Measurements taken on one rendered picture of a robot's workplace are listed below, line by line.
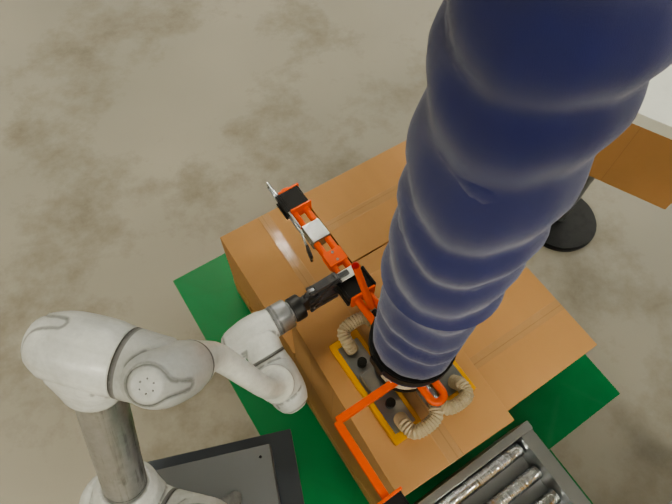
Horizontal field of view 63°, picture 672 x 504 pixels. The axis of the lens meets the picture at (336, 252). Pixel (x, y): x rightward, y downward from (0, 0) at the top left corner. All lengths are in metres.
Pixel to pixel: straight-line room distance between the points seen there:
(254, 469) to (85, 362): 0.82
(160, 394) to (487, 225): 0.58
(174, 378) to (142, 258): 2.07
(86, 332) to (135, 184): 2.27
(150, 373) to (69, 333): 0.18
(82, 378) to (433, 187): 0.67
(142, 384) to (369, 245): 1.48
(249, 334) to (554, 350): 1.23
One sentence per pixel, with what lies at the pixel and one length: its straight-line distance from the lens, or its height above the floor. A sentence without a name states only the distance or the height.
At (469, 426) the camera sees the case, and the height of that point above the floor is 0.94.
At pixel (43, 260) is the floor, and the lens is 3.19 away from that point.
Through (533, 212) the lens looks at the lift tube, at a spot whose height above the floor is 1.98.
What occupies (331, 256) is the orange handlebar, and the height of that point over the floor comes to 1.09.
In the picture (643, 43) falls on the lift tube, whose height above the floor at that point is 2.23.
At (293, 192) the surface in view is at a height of 1.10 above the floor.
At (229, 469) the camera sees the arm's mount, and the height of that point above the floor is 0.83.
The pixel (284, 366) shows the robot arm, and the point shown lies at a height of 1.10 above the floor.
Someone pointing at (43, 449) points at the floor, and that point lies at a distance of 2.83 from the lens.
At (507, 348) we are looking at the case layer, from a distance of 2.20.
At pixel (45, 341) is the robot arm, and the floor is 1.62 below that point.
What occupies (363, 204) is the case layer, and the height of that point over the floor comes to 0.54.
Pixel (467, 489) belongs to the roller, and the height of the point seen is 0.55.
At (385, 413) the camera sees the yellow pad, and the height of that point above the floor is 0.97.
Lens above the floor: 2.53
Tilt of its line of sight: 62 degrees down
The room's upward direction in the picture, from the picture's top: 2 degrees clockwise
